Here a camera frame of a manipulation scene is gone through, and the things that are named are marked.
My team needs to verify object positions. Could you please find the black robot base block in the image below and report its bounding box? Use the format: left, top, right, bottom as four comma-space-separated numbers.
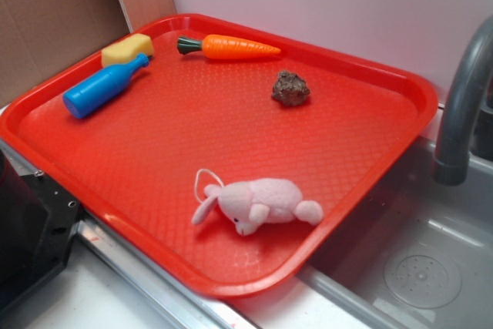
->
1, 154, 82, 315

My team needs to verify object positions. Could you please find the pink plush bunny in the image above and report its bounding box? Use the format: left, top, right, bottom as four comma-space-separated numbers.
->
192, 169, 324, 237

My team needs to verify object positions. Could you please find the brown crumpled lump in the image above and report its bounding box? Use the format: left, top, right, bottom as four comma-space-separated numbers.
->
271, 70, 310, 106

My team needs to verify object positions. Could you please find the orange plastic carrot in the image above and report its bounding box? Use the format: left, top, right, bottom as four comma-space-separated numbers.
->
176, 34, 281, 60

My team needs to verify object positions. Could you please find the red plastic tray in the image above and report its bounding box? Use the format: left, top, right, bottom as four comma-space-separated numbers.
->
1, 15, 438, 298

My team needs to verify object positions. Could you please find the yellow sponge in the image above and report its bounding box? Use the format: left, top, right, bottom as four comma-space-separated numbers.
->
101, 33, 155, 67

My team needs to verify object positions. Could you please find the blue plastic bottle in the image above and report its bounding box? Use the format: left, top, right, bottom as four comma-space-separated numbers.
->
62, 53, 149, 119

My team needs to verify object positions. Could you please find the grey toy sink basin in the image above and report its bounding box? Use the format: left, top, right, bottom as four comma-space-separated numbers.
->
299, 139, 492, 328

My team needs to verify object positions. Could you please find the grey toy faucet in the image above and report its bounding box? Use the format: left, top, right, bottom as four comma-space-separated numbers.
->
432, 17, 492, 186

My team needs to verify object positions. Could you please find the brown cardboard panel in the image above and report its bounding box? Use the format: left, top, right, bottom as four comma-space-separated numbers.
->
1, 0, 176, 106

